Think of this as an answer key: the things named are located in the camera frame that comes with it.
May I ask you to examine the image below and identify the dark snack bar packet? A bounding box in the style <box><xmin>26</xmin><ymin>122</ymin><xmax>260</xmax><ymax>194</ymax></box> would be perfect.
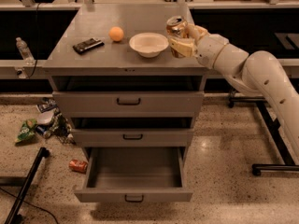
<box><xmin>73</xmin><ymin>38</ymin><xmax>105</xmax><ymax>54</ymax></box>

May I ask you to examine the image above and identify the grey middle drawer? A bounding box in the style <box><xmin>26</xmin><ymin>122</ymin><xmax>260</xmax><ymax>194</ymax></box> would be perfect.
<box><xmin>72</xmin><ymin>129</ymin><xmax>193</xmax><ymax>147</ymax></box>

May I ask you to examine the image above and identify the grey open bottom drawer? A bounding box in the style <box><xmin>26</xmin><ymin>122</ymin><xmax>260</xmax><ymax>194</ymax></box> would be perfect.
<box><xmin>75</xmin><ymin>147</ymin><xmax>192</xmax><ymax>203</ymax></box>

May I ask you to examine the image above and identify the white bowl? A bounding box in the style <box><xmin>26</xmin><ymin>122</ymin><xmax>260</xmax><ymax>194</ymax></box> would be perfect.
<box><xmin>129</xmin><ymin>33</ymin><xmax>168</xmax><ymax>58</ymax></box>

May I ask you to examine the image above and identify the red can on floor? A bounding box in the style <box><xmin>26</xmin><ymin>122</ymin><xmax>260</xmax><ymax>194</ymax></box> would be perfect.
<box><xmin>68</xmin><ymin>160</ymin><xmax>88</xmax><ymax>174</ymax></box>

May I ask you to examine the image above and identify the green chip bag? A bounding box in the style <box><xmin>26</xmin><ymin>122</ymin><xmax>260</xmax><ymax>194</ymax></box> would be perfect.
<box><xmin>15</xmin><ymin>119</ymin><xmax>36</xmax><ymax>144</ymax></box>

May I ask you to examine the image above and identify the orange soda can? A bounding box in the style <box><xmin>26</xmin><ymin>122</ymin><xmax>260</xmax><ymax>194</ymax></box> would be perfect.
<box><xmin>166</xmin><ymin>15</ymin><xmax>188</xmax><ymax>58</ymax></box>

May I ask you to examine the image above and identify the black wheeled stand base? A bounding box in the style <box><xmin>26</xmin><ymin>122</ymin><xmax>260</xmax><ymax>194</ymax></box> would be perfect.
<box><xmin>228</xmin><ymin>88</ymin><xmax>299</xmax><ymax>176</ymax></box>

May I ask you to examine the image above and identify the pile of floor clutter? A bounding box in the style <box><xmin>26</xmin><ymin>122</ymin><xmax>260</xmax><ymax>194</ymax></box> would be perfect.
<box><xmin>36</xmin><ymin>97</ymin><xmax>75</xmax><ymax>144</ymax></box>

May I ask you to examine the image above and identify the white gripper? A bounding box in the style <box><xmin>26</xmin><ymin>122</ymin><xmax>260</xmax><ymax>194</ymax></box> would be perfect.
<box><xmin>168</xmin><ymin>23</ymin><xmax>229</xmax><ymax>69</ymax></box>

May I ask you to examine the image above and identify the clear plastic water bottle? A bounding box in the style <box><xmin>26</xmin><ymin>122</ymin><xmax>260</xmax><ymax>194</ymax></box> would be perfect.
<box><xmin>16</xmin><ymin>37</ymin><xmax>35</xmax><ymax>65</ymax></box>

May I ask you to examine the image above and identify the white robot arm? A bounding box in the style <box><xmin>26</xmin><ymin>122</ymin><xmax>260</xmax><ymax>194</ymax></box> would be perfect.
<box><xmin>166</xmin><ymin>21</ymin><xmax>299</xmax><ymax>156</ymax></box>

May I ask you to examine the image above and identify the grey metal drawer cabinet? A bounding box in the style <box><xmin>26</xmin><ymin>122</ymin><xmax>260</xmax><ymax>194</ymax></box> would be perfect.
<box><xmin>42</xmin><ymin>2</ymin><xmax>211</xmax><ymax>161</ymax></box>

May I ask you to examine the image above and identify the black cable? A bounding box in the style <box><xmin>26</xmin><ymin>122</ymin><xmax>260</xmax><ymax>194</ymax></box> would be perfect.
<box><xmin>0</xmin><ymin>187</ymin><xmax>60</xmax><ymax>224</ymax></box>

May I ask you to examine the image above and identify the orange fruit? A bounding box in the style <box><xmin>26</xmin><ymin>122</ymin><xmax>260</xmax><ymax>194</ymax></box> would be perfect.
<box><xmin>108</xmin><ymin>27</ymin><xmax>124</xmax><ymax>42</ymax></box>

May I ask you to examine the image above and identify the grey top drawer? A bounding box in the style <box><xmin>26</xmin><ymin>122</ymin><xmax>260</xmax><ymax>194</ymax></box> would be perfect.
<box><xmin>53</xmin><ymin>91</ymin><xmax>204</xmax><ymax>113</ymax></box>

